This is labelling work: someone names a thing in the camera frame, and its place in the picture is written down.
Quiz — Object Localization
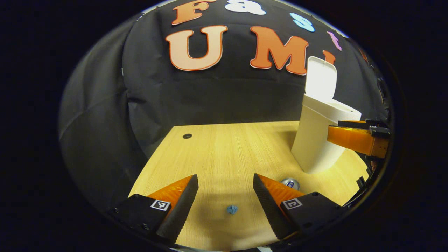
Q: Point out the white desktop garbage bin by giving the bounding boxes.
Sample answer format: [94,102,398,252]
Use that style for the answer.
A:
[291,56,362,174]

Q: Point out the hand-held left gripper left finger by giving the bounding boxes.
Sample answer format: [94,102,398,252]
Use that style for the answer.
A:
[107,174,199,245]

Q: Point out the silver blue pop can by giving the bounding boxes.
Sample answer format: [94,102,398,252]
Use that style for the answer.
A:
[281,178,300,191]

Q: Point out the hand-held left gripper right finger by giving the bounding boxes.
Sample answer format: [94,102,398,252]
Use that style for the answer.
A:
[253,173,345,242]

